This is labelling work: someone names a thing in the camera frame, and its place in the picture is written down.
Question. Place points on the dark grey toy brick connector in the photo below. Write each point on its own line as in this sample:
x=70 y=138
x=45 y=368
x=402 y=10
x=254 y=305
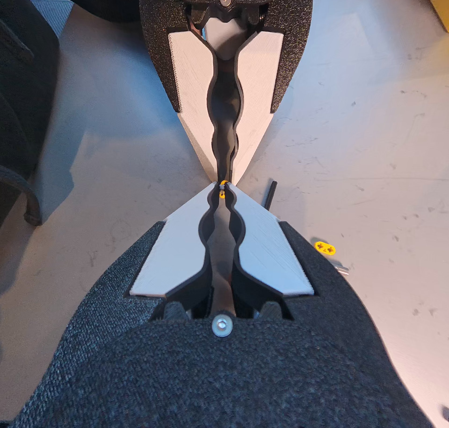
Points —
x=342 y=269

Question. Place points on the black toy brick axle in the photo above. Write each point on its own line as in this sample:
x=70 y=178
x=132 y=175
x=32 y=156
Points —
x=270 y=194

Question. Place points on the grey desk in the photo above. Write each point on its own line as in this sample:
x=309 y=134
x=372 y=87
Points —
x=368 y=119

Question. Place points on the yellow two-hole toy brick beam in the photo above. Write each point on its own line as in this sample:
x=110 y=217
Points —
x=325 y=248
x=224 y=182

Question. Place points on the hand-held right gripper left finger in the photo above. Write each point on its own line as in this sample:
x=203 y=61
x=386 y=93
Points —
x=172 y=256

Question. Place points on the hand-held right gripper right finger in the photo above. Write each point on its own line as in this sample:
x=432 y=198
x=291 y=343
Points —
x=270 y=256

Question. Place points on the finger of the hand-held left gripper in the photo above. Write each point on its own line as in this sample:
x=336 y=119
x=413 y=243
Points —
x=259 y=77
x=191 y=77

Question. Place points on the grey woven chair seat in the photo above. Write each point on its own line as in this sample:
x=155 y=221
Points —
x=52 y=14

